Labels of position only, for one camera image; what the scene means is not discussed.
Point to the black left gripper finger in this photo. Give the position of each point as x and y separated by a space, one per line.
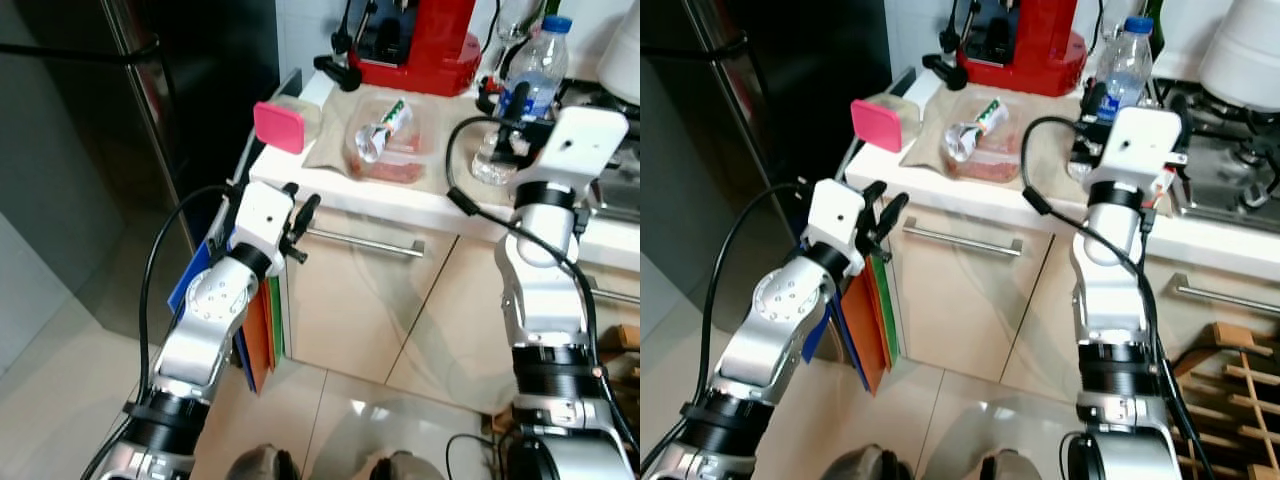
874 194
309 216
291 194
893 216

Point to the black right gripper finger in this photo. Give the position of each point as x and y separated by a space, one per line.
515 104
1180 118
1094 103

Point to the clear water bottle blue cap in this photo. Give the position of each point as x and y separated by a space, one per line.
1130 65
540 70

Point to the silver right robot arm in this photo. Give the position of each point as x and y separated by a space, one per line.
540 300
1110 300

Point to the beige cloth mat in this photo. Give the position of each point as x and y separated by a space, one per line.
330 150
925 145

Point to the clear container with pink lid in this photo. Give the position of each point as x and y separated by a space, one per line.
280 128
878 125

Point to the green board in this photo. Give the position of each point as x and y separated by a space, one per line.
888 310
277 320

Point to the red coffee machine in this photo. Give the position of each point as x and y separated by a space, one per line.
1035 55
430 55

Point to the beige kitchen cabinet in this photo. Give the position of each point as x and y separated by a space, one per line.
960 300
360 300

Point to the white pot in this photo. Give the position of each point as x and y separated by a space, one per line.
1240 55

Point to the clear container with red food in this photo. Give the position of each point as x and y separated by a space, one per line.
400 165
990 160

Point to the white packet with green print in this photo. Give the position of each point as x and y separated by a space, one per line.
975 128
380 130

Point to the dark steel appliance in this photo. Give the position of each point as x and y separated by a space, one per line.
70 180
700 150

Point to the grey robot left foot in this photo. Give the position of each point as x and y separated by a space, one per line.
262 466
872 466

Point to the grey robot foot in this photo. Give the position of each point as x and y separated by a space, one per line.
262 466
1015 467
872 466
408 468

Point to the grey robot right foot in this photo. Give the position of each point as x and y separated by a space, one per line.
408 468
1015 467

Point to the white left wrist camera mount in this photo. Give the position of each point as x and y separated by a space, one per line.
262 220
835 220

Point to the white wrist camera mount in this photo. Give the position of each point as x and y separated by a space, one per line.
1135 150
585 145
262 220
835 220

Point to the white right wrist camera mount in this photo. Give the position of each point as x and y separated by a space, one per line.
585 145
1135 150

